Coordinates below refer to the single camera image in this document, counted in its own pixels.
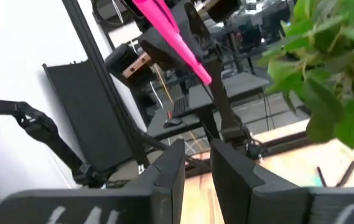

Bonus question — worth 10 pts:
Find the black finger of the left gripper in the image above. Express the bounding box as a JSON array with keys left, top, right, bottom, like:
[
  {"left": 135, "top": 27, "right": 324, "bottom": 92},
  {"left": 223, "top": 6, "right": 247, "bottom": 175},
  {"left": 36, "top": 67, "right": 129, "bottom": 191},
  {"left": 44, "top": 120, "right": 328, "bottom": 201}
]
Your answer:
[
  {"left": 179, "top": 1, "right": 223, "bottom": 63},
  {"left": 138, "top": 29, "right": 203, "bottom": 74}
]

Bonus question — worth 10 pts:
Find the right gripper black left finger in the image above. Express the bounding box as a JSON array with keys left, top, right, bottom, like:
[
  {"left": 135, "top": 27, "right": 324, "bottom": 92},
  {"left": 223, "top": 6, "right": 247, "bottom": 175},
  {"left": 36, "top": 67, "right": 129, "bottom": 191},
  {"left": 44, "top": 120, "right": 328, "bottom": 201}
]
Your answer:
[{"left": 0, "top": 138, "right": 186, "bottom": 224}]

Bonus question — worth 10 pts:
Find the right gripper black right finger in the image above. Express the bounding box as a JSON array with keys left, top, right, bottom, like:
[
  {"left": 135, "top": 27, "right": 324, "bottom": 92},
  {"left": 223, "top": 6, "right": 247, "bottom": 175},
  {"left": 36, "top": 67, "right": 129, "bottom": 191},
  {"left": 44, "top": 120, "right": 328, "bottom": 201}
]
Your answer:
[{"left": 210, "top": 138, "right": 354, "bottom": 224}]

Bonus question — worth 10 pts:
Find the pink highlighter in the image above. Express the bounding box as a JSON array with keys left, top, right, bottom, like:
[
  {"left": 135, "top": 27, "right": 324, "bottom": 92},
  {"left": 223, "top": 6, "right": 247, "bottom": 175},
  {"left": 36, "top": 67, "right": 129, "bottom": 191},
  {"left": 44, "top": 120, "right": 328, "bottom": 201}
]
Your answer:
[{"left": 132, "top": 0, "right": 212, "bottom": 85}]

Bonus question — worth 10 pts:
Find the thin dark pencil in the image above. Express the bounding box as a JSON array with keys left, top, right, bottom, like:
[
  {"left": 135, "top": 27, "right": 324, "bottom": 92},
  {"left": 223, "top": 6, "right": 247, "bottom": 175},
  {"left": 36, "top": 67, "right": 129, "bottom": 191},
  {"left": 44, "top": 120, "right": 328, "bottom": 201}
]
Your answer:
[{"left": 315, "top": 166, "right": 329, "bottom": 188}]

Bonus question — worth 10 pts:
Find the black pen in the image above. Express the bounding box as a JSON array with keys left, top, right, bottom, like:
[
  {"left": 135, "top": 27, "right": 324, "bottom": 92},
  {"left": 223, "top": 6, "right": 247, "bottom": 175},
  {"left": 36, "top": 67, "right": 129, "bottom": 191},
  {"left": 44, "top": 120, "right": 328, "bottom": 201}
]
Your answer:
[{"left": 335, "top": 159, "right": 354, "bottom": 188}]

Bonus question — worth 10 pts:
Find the black jointed bracket arm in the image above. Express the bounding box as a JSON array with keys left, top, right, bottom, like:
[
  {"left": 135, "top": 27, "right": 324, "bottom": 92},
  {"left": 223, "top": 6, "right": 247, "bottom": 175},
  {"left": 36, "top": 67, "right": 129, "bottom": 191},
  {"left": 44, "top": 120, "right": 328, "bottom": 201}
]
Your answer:
[{"left": 0, "top": 97, "right": 117, "bottom": 189}]

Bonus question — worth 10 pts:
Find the grey desk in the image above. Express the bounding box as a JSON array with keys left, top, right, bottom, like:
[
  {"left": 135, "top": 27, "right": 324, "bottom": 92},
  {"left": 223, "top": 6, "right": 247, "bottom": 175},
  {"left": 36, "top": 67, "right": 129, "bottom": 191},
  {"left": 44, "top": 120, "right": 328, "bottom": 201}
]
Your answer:
[{"left": 146, "top": 72, "right": 270, "bottom": 141}]

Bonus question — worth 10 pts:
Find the black keyboard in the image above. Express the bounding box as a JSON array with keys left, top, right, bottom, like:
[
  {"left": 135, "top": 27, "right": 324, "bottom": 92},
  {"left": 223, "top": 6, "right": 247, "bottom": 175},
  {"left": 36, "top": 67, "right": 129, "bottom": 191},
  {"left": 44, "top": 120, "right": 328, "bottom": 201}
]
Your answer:
[{"left": 172, "top": 96, "right": 190, "bottom": 118}]

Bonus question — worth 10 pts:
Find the black flat panel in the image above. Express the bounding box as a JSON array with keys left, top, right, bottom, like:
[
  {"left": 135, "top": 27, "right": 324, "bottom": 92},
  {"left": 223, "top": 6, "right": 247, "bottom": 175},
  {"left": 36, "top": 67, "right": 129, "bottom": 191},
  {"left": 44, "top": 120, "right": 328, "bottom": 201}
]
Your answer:
[{"left": 42, "top": 60, "right": 134, "bottom": 172}]

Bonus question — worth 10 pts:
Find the black computer mouse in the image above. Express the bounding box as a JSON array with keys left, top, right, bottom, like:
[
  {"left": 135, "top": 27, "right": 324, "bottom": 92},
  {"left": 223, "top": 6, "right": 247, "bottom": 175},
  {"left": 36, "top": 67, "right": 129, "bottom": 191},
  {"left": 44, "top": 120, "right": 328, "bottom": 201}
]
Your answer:
[{"left": 163, "top": 117, "right": 183, "bottom": 129}]

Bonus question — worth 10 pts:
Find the green leafy plant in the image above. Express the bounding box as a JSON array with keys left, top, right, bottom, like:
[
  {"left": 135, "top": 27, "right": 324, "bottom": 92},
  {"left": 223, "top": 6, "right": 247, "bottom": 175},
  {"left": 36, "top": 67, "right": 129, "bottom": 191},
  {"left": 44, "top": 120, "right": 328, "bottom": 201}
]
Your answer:
[{"left": 257, "top": 0, "right": 354, "bottom": 161}]

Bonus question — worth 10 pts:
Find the black aluminium rig frame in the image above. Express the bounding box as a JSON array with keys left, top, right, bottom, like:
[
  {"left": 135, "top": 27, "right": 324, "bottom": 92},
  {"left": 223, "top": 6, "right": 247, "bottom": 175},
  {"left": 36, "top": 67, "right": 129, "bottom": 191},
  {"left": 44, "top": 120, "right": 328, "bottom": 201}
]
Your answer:
[{"left": 61, "top": 0, "right": 215, "bottom": 180}]

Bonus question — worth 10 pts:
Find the yellow power cable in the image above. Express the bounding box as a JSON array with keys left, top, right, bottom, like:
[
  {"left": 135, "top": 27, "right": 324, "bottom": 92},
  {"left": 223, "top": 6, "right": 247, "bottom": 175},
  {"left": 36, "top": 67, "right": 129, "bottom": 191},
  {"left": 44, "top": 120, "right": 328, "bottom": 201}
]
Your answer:
[{"left": 152, "top": 63, "right": 205, "bottom": 152}]

